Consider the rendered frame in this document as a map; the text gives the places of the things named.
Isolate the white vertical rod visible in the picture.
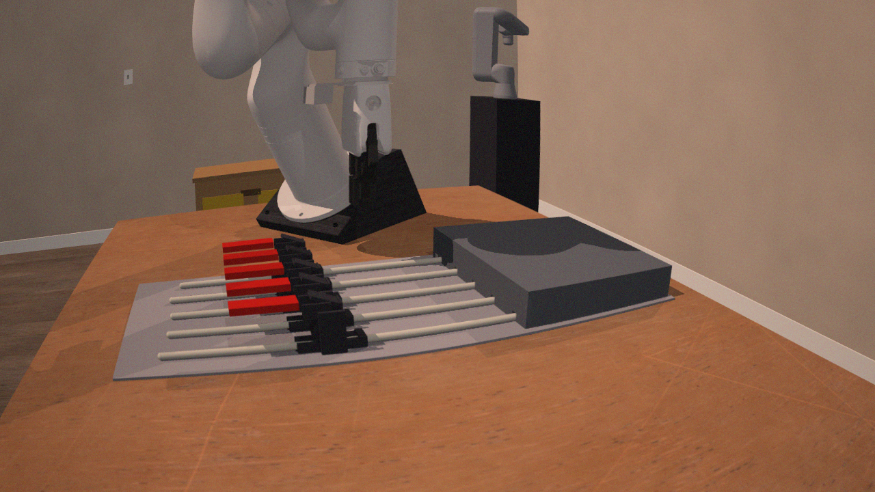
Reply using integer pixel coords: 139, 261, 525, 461
169, 269, 457, 303
170, 282, 475, 320
180, 257, 442, 288
166, 297, 495, 338

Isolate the red lever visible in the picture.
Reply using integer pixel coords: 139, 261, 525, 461
226, 277, 321, 300
224, 262, 312, 282
228, 295, 334, 355
222, 238, 297, 253
223, 249, 304, 266

